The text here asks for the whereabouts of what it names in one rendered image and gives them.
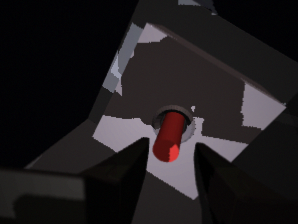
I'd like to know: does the grey flat plate with hole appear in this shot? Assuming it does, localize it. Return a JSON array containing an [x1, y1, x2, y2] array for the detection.
[[92, 22, 286, 201]]

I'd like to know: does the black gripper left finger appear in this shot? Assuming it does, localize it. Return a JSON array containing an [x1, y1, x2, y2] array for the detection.
[[0, 137, 150, 224]]

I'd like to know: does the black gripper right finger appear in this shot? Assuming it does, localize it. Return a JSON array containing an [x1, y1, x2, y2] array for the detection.
[[193, 142, 298, 224]]

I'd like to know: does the red peg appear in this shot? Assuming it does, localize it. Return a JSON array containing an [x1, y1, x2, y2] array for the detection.
[[152, 112, 185, 162]]

